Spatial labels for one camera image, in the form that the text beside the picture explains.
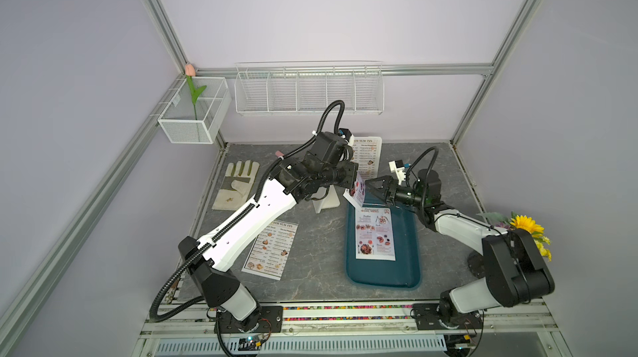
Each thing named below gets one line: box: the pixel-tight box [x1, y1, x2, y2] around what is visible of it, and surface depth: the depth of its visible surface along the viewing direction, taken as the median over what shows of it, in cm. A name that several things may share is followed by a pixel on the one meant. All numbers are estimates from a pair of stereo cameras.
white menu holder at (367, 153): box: [351, 136, 383, 181], surface depth 100 cm
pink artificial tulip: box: [184, 63, 207, 121], surface depth 92 cm
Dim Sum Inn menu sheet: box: [241, 220, 299, 281], surface depth 89 cm
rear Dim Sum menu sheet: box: [353, 138, 378, 179], surface depth 101 cm
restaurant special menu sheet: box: [351, 172, 366, 207], surface depth 77 cm
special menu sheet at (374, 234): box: [354, 207, 397, 262], surface depth 93 cm
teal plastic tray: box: [345, 202, 422, 289], surface depth 85 cm
